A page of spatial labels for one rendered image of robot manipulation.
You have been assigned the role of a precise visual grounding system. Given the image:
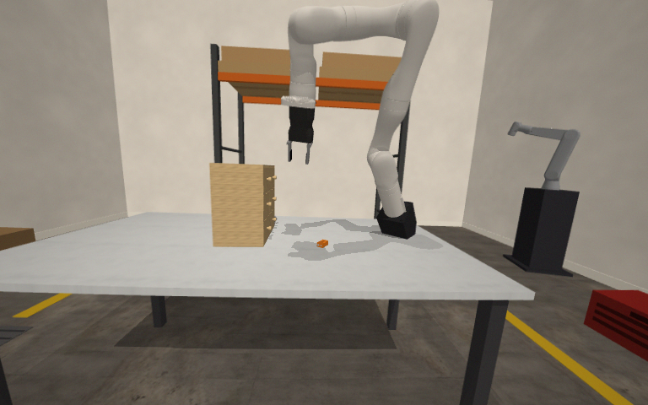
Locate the light wooden chest of drawers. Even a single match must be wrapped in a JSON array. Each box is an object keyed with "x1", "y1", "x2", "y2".
[{"x1": 209, "y1": 163, "x2": 275, "y2": 247}]

